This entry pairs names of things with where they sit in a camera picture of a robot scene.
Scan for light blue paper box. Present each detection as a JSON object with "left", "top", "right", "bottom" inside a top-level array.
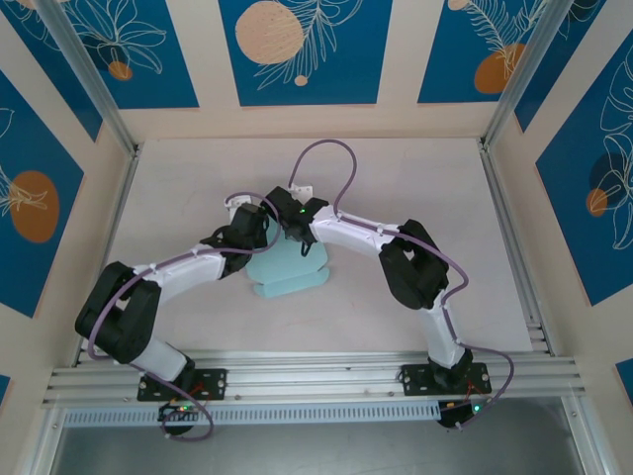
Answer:
[{"left": 245, "top": 217, "right": 331, "bottom": 300}]

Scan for blue panel beige circle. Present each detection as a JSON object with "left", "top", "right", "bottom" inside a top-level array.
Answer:
[{"left": 219, "top": 0, "right": 396, "bottom": 107}]

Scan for blue panel white flower drawing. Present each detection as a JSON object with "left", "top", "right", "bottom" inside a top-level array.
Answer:
[{"left": 46, "top": 0, "right": 201, "bottom": 111}]

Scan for blue panel white line drawing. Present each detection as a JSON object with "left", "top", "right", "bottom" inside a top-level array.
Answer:
[
  {"left": 513, "top": 0, "right": 610, "bottom": 135},
  {"left": 0, "top": 0, "right": 104, "bottom": 144}
]

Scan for blue panel fern orange circle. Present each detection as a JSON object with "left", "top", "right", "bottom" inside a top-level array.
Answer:
[{"left": 417, "top": 0, "right": 550, "bottom": 105}]

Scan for blue panel large orange circle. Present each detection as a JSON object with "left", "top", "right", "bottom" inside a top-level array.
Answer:
[{"left": 0, "top": 68, "right": 86, "bottom": 319}]

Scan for grey metal sheet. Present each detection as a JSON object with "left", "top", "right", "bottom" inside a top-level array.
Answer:
[{"left": 48, "top": 398, "right": 594, "bottom": 475}]

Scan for blue panel dark circle leaves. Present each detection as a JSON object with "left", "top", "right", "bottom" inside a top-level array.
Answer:
[{"left": 536, "top": 47, "right": 633, "bottom": 308}]

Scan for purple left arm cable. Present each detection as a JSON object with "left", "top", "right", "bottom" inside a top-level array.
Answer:
[{"left": 87, "top": 191, "right": 282, "bottom": 442}]

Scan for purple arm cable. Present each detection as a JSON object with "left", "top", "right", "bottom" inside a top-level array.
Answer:
[
  {"left": 288, "top": 140, "right": 515, "bottom": 432},
  {"left": 87, "top": 191, "right": 282, "bottom": 442}
]

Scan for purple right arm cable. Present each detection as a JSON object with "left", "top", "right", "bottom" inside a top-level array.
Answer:
[{"left": 288, "top": 140, "right": 515, "bottom": 432}]

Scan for aluminium side rail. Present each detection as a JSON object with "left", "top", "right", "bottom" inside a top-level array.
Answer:
[
  {"left": 72, "top": 142, "right": 144, "bottom": 368},
  {"left": 477, "top": 138, "right": 554, "bottom": 356}
]

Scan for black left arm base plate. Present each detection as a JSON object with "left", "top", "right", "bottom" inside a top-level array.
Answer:
[{"left": 136, "top": 368, "right": 228, "bottom": 402}]

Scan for aluminium mounting rail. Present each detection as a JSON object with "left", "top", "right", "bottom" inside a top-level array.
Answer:
[{"left": 42, "top": 349, "right": 589, "bottom": 408}]

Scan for grey slotted cable duct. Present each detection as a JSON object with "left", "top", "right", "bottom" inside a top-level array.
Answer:
[{"left": 61, "top": 401, "right": 442, "bottom": 428}]

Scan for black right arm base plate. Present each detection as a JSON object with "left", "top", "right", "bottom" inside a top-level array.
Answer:
[{"left": 399, "top": 363, "right": 494, "bottom": 397}]

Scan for aluminium frame post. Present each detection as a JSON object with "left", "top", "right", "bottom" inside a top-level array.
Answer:
[
  {"left": 479, "top": 0, "right": 570, "bottom": 149},
  {"left": 35, "top": 0, "right": 142, "bottom": 160}
]

